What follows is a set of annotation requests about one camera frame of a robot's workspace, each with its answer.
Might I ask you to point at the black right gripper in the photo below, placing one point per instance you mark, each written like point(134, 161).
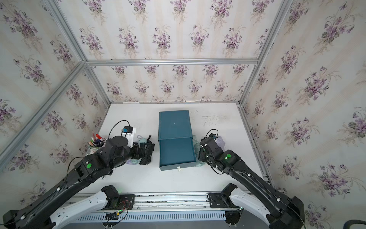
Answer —
point(201, 153)

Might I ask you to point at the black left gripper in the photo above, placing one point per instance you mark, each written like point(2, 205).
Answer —
point(137, 154)

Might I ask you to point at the black umbrella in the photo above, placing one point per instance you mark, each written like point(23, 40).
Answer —
point(149, 151)

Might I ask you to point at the teal top drawer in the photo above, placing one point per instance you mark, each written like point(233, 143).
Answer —
point(177, 153)

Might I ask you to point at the teal drawer cabinet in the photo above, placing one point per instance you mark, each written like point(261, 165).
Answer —
point(174, 125)

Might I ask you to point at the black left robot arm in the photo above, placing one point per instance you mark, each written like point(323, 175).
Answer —
point(49, 212)

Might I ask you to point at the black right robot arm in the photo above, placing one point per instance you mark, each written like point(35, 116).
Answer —
point(274, 208)

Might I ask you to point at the purple folded umbrella left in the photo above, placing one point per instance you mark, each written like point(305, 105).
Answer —
point(133, 161)

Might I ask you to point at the green folded umbrella right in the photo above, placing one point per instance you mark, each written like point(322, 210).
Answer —
point(197, 148)

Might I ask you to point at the green folded umbrella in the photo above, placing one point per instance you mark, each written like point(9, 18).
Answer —
point(197, 148)
point(142, 140)

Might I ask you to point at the green folded umbrella left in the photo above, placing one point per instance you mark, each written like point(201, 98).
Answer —
point(142, 140)

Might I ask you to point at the cup of coloured pens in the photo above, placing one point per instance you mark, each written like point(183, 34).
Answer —
point(96, 141)

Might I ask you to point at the white ventilation grille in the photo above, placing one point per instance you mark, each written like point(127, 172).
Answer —
point(165, 216)

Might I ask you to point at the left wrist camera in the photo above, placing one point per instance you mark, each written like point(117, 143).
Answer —
point(128, 132)

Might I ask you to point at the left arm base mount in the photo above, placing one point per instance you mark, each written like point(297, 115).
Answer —
point(124, 201)

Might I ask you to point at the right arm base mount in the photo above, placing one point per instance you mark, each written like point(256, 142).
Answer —
point(221, 201)

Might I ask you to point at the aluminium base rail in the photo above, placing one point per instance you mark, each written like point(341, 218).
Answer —
point(163, 201)

